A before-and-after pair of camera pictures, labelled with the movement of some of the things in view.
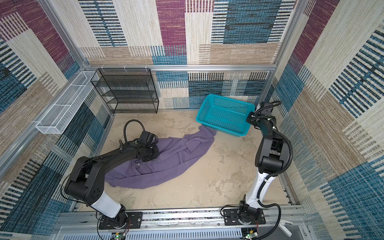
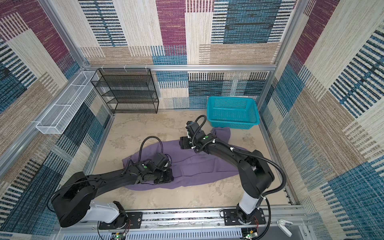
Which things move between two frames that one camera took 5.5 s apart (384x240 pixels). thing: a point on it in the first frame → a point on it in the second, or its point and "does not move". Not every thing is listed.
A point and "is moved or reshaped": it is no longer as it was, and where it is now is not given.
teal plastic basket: (226, 114) is moved or reshaped
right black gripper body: (251, 118) → (187, 142)
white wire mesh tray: (58, 118) does not move
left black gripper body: (151, 153) → (166, 176)
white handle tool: (282, 225) does not move
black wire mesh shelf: (127, 90) does not move
